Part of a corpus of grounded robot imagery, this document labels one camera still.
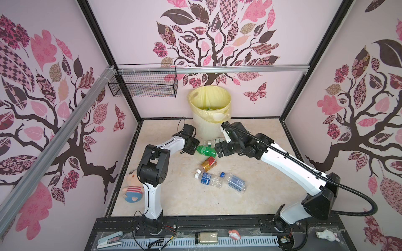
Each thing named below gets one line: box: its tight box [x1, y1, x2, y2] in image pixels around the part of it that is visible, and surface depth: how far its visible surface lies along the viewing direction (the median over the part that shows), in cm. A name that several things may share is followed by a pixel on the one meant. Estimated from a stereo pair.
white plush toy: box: [315, 229, 341, 243], surface depth 71 cm
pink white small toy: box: [228, 229, 242, 241], surface depth 69 cm
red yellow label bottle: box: [200, 156, 218, 173], surface depth 92 cm
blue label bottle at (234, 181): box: [219, 171, 247, 194], surface depth 85 cm
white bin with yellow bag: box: [188, 85, 232, 140], surface depth 102 cm
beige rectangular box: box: [199, 231, 219, 244], surface depth 69 cm
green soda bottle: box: [195, 145, 217, 158], surface depth 99 cm
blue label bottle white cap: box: [194, 172, 223, 189], surface depth 87 cm
